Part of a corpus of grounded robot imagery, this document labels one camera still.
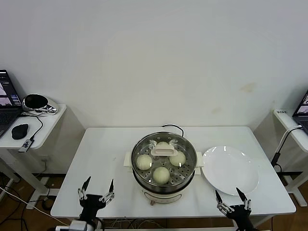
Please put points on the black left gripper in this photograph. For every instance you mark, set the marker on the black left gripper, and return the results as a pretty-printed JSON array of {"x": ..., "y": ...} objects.
[{"x": 90, "y": 207}]

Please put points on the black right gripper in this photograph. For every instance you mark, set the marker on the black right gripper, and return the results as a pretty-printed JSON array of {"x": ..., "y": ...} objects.
[{"x": 240, "y": 217}]

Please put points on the white steamed baozi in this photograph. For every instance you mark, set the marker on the white steamed baozi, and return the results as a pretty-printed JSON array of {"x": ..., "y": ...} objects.
[
  {"x": 144, "y": 162},
  {"x": 161, "y": 175},
  {"x": 179, "y": 160},
  {"x": 162, "y": 144}
]

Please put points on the stainless steel steamer basket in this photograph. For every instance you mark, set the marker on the stainless steel steamer basket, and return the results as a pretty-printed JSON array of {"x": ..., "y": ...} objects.
[{"x": 186, "y": 175}]

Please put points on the white round plate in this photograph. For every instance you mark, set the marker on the white round plate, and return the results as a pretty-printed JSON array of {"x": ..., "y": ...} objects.
[{"x": 228, "y": 168}]

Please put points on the round brown floor object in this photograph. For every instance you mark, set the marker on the round brown floor object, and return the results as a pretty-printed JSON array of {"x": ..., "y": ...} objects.
[{"x": 47, "y": 204}]

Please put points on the black power adapter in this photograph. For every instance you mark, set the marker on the black power adapter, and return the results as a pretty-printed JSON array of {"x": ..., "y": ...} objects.
[{"x": 275, "y": 157}]

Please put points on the grey usb hub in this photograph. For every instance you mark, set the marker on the grey usb hub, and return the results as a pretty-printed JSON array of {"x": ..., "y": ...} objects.
[{"x": 25, "y": 145}]

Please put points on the black computer mouse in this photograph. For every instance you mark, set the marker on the black computer mouse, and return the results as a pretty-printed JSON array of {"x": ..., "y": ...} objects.
[{"x": 20, "y": 131}]

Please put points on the shiny chrome helmet object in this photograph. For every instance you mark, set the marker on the shiny chrome helmet object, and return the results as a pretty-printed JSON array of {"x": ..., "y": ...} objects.
[{"x": 37, "y": 102}]

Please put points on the dark open laptop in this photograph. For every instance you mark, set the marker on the dark open laptop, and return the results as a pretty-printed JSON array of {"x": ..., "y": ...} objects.
[
  {"x": 7, "y": 101},
  {"x": 303, "y": 113}
]

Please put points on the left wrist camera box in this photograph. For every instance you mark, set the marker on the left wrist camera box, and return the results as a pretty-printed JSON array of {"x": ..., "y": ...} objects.
[{"x": 78, "y": 226}]

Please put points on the white main table frame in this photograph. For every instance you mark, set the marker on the white main table frame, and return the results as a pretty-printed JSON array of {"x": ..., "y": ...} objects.
[{"x": 120, "y": 223}]

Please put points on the white wall socket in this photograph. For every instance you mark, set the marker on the white wall socket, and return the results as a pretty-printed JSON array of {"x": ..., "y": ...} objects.
[{"x": 45, "y": 159}]

